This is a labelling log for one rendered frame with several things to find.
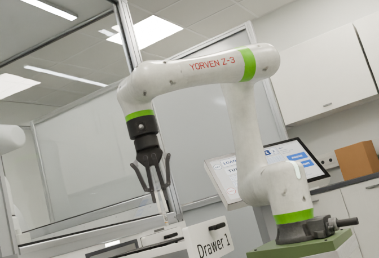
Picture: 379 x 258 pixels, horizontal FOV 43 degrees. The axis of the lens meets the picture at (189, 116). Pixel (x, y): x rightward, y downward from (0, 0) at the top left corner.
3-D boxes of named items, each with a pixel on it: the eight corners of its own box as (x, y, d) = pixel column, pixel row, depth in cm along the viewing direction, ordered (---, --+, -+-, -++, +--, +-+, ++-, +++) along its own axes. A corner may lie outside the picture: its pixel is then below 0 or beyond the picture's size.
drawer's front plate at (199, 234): (234, 249, 151) (225, 215, 153) (198, 269, 124) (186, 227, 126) (229, 250, 151) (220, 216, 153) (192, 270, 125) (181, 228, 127)
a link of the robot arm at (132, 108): (139, 82, 160) (108, 85, 155) (154, 67, 149) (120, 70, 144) (149, 122, 157) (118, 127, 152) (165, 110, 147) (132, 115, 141)
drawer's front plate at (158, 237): (187, 253, 191) (180, 226, 193) (152, 268, 165) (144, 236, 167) (183, 254, 192) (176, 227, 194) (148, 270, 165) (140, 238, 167)
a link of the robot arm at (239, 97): (263, 205, 176) (237, 67, 186) (292, 201, 162) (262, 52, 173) (233, 210, 169) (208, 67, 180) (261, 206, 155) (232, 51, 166)
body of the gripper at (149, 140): (129, 138, 145) (137, 168, 143) (157, 131, 145) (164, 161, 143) (133, 142, 152) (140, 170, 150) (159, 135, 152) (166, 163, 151)
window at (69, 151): (170, 212, 196) (115, 2, 216) (14, 248, 119) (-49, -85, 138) (168, 212, 197) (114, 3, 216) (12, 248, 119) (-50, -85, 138)
